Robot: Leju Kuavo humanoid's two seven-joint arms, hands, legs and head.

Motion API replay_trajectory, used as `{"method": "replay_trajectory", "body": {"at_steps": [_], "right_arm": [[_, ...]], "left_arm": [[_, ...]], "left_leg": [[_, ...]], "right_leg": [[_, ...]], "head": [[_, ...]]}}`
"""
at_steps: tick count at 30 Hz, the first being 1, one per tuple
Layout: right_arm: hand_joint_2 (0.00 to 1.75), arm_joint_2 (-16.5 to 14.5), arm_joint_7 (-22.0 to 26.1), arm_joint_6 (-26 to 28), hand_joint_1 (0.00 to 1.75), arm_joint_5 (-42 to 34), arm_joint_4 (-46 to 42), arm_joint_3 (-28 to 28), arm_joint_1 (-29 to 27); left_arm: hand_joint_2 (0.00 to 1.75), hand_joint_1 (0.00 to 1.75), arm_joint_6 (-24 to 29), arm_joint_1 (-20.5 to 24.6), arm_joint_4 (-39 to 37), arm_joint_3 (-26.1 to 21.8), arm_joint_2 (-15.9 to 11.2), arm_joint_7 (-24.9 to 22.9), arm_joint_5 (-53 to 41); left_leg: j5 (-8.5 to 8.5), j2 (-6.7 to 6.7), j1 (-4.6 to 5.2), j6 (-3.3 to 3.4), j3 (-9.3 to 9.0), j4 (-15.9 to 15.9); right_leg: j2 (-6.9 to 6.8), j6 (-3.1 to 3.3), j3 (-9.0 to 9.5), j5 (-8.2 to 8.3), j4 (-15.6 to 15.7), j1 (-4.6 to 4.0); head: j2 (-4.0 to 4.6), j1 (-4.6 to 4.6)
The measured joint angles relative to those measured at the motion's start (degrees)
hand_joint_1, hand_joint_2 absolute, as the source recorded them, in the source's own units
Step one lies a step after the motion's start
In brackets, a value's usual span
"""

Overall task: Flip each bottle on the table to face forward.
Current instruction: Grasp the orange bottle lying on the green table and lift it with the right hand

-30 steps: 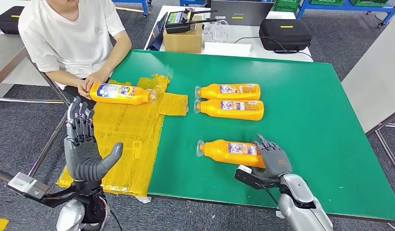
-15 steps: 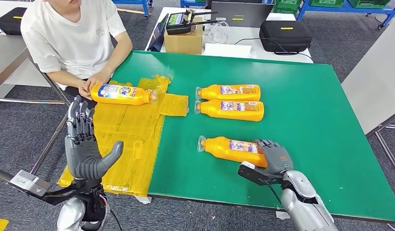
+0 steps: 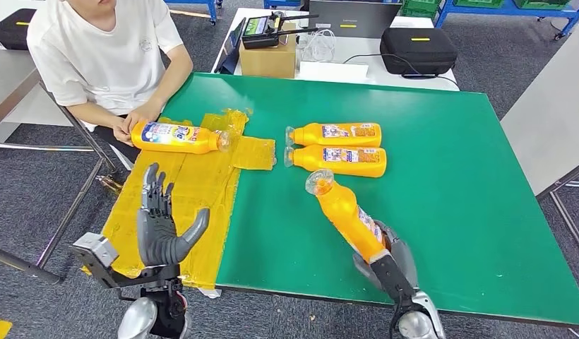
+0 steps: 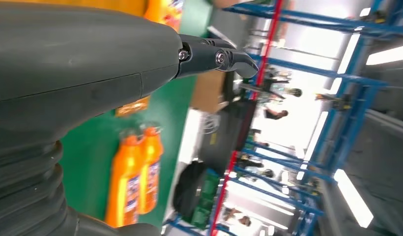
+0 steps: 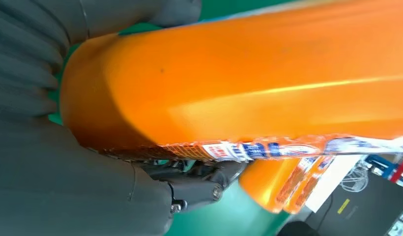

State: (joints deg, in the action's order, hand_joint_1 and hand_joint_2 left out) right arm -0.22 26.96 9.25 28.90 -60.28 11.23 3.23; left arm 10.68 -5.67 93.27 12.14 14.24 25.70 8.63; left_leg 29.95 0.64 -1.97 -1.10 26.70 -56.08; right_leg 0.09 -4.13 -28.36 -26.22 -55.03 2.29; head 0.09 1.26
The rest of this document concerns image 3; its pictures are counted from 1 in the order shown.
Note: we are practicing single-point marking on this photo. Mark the person's left hand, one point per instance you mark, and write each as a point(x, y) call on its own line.
point(142, 116)

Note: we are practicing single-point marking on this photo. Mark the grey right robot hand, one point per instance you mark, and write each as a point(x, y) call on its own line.
point(404, 257)

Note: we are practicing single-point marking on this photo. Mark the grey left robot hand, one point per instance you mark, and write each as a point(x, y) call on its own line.
point(156, 238)

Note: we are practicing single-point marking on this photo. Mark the person's right hand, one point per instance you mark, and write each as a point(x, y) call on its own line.
point(121, 133)

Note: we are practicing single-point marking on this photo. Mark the orange detergent bottle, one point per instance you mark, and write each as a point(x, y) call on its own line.
point(313, 161)
point(341, 210)
point(313, 135)
point(196, 140)

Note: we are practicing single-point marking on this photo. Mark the person's left forearm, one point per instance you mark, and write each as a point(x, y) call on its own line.
point(175, 79)

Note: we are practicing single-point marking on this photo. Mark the person's right forearm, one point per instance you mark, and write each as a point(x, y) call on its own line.
point(93, 114)

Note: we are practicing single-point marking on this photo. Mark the yellow tape mat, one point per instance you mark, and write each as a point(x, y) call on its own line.
point(210, 187)

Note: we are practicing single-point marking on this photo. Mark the white tape scrap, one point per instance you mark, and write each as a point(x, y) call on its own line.
point(210, 293)

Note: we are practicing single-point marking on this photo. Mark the person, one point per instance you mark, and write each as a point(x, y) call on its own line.
point(97, 51)

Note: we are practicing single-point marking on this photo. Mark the dark tablet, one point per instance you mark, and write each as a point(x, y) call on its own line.
point(231, 56)

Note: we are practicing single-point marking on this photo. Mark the brown cardboard box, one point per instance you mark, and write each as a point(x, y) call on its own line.
point(268, 63)

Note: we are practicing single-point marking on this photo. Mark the black remote controller with antennas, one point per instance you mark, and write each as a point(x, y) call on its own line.
point(259, 32)

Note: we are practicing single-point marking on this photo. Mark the black carry case yellow label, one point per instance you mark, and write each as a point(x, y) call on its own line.
point(418, 54)
point(13, 30)

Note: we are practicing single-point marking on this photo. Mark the white flat box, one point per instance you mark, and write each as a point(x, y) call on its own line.
point(334, 72)

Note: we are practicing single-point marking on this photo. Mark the grey table top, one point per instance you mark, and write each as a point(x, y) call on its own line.
point(547, 117)

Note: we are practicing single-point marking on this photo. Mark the white table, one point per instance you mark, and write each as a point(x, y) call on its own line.
point(364, 51)

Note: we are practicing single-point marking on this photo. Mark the grey laptop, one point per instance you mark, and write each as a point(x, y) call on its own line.
point(352, 16)

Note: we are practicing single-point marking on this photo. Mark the green plastic crate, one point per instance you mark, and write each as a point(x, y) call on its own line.
point(479, 3)
point(420, 8)
point(542, 3)

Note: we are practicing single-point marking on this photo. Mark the blue metal rack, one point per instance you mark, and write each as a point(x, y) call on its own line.
point(504, 10)

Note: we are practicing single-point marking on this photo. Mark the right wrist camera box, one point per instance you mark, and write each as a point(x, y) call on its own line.
point(388, 276)

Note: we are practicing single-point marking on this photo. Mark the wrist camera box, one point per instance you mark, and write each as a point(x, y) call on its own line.
point(388, 276)
point(95, 248)

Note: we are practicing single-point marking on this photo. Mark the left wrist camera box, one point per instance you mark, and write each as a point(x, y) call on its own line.
point(95, 248)

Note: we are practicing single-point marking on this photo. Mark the steel frame table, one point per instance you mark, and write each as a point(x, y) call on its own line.
point(9, 79)

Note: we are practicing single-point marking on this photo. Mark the blue frame leg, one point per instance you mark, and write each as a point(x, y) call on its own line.
point(213, 11)

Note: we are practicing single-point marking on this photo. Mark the metal table frame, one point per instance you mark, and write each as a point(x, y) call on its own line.
point(565, 215)

